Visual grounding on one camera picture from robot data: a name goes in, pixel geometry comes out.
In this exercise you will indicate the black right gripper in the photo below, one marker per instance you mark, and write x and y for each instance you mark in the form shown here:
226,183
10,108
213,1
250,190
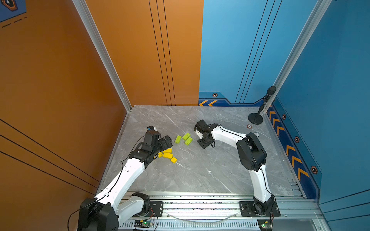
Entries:
203,146

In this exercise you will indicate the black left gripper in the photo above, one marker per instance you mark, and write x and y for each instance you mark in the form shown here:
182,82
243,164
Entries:
164,145

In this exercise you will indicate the lime green long block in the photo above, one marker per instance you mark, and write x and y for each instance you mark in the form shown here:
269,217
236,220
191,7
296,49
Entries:
189,141
186,136
178,139

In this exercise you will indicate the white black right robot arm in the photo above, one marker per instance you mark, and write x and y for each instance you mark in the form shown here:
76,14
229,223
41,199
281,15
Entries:
252,156

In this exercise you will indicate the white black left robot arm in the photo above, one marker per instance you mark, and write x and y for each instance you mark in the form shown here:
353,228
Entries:
106,212

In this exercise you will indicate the small yellow cube block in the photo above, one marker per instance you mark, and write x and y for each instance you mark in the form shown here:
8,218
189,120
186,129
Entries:
173,159

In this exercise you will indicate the black microphone stand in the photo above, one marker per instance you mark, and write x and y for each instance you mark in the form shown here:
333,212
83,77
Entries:
256,118

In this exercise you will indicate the green circuit board left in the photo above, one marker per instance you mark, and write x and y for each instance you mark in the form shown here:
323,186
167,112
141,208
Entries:
143,224

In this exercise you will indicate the green circuit board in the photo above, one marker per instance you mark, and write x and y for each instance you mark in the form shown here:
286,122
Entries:
143,224
265,225

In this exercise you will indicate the green circuit board right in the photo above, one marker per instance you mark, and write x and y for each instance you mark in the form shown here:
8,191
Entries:
265,225

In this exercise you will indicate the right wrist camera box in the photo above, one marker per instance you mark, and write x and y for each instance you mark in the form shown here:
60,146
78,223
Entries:
200,127

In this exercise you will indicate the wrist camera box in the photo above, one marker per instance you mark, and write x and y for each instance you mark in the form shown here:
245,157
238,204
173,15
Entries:
152,136
200,127

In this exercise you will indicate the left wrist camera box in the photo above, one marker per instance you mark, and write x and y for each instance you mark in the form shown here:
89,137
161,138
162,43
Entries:
152,136

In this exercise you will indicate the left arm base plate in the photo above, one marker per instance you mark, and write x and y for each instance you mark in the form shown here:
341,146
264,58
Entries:
154,207

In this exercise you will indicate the aluminium front rail frame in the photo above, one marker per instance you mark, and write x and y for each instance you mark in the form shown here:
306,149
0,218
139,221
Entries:
221,212

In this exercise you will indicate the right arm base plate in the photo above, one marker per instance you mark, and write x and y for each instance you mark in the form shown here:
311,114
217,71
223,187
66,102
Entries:
257,209

